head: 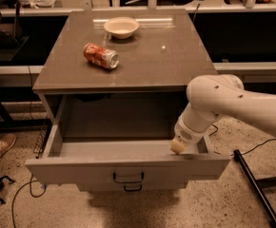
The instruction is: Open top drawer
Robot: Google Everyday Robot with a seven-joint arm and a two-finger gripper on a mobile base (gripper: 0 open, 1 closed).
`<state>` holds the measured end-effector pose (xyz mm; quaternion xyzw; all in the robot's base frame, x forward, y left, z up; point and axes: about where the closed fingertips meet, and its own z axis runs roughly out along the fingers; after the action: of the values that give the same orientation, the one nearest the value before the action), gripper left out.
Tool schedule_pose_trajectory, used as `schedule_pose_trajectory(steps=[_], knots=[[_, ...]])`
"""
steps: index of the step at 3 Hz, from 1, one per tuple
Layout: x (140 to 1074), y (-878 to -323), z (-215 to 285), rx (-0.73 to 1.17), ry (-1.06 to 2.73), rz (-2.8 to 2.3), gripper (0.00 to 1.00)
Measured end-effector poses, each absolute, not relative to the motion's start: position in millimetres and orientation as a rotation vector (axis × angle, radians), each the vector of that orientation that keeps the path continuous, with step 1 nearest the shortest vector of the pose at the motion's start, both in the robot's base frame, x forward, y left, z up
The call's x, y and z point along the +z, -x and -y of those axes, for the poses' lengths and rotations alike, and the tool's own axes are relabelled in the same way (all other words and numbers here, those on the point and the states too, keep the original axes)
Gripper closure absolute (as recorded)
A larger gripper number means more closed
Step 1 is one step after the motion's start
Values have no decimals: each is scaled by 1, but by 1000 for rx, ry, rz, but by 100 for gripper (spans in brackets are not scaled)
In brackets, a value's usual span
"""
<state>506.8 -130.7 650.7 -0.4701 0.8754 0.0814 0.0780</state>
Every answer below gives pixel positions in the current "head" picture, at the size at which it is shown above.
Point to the red soda can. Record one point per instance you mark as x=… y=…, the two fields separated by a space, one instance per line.
x=101 y=56

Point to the white paper bowl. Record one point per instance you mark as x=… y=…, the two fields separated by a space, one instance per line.
x=121 y=27

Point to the dark handbag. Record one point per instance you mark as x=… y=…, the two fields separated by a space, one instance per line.
x=12 y=37

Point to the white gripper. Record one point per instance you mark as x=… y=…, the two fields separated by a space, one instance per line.
x=187 y=133

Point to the brown shoe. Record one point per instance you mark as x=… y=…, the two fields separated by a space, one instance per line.
x=0 y=148

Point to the grey drawer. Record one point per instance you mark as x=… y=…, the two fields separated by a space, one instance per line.
x=104 y=187
x=123 y=139

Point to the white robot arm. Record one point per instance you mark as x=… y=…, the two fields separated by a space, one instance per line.
x=211 y=97

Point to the grey top drawer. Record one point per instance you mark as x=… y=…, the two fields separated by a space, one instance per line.
x=123 y=139

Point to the grey bottom drawer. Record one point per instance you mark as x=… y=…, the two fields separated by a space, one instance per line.
x=104 y=187

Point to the grey drawer cabinet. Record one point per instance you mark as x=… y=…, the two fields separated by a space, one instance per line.
x=162 y=56

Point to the black metal table leg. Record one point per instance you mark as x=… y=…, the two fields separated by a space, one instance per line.
x=256 y=188

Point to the black wire basket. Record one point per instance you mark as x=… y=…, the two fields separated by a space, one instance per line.
x=41 y=142

